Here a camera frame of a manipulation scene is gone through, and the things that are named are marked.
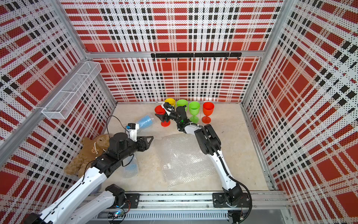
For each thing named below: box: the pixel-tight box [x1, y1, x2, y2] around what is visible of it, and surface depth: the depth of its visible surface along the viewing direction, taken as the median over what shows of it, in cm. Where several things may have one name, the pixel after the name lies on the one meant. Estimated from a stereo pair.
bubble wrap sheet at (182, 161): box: [156, 133, 218, 188], surface depth 86 cm
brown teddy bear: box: [64, 134, 110, 178], surface depth 86 cm
